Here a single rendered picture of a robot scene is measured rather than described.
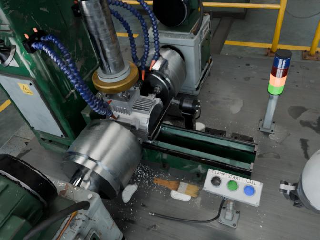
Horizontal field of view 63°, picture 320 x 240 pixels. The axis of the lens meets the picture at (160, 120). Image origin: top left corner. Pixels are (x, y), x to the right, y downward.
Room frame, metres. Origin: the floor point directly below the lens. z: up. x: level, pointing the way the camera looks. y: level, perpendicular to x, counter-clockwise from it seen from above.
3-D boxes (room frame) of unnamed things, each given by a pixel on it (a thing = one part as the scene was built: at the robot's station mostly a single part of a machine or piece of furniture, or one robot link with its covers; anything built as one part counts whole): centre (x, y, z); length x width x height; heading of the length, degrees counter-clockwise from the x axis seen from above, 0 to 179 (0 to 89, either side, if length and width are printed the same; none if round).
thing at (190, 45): (1.35, -0.20, 0.99); 0.35 x 0.31 x 0.37; 149
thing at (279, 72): (0.82, -0.51, 1.14); 0.06 x 0.06 x 0.04
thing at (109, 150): (0.57, 0.26, 1.04); 0.37 x 0.25 x 0.25; 149
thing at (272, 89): (0.82, -0.51, 1.05); 0.06 x 0.06 x 0.04
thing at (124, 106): (0.86, 0.14, 1.11); 0.12 x 0.11 x 0.07; 59
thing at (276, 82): (0.82, -0.51, 1.10); 0.06 x 0.06 x 0.04
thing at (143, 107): (0.84, 0.10, 1.02); 0.20 x 0.19 x 0.19; 59
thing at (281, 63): (0.82, -0.51, 1.19); 0.06 x 0.06 x 0.04
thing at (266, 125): (0.82, -0.51, 1.01); 0.08 x 0.08 x 0.42; 59
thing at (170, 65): (1.08, -0.04, 1.04); 0.41 x 0.25 x 0.25; 149
